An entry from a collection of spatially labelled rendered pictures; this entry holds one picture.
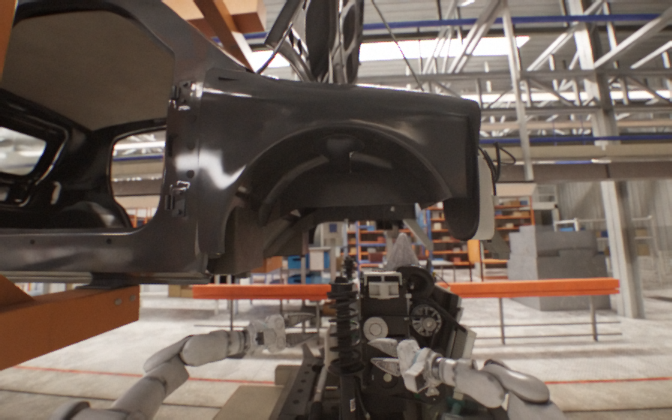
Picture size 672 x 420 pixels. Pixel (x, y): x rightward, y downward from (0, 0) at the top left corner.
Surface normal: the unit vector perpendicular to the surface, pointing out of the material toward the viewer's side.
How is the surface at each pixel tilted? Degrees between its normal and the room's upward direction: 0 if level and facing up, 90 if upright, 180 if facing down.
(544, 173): 90
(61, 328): 90
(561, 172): 90
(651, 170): 90
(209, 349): 77
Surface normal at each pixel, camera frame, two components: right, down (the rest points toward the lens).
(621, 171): -0.07, -0.11
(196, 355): 0.64, -0.29
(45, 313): 1.00, -0.03
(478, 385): -0.88, 0.02
